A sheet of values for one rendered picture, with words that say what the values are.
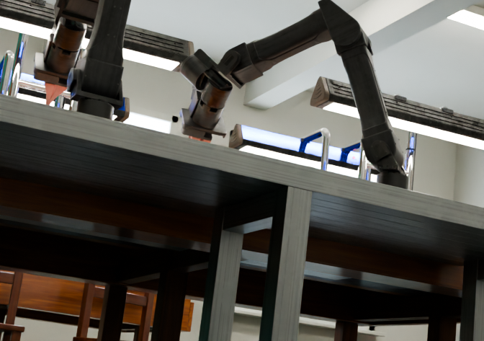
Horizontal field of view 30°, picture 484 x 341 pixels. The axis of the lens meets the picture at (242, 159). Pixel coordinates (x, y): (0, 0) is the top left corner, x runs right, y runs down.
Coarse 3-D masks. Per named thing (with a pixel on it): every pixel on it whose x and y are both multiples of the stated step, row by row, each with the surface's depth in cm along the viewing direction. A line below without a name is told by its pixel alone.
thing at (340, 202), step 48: (0, 96) 125; (0, 144) 138; (48, 144) 135; (96, 144) 131; (144, 144) 133; (192, 144) 136; (96, 192) 167; (144, 192) 161; (192, 192) 156; (240, 192) 151; (336, 192) 146; (384, 192) 150; (336, 240) 185; (384, 240) 179; (432, 240) 172; (480, 240) 167
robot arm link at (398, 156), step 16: (336, 48) 184; (352, 48) 182; (368, 48) 187; (352, 64) 182; (368, 64) 181; (352, 80) 182; (368, 80) 180; (368, 96) 179; (368, 112) 178; (384, 112) 178; (368, 128) 176; (384, 128) 175; (368, 144) 175; (368, 160) 174; (400, 160) 177
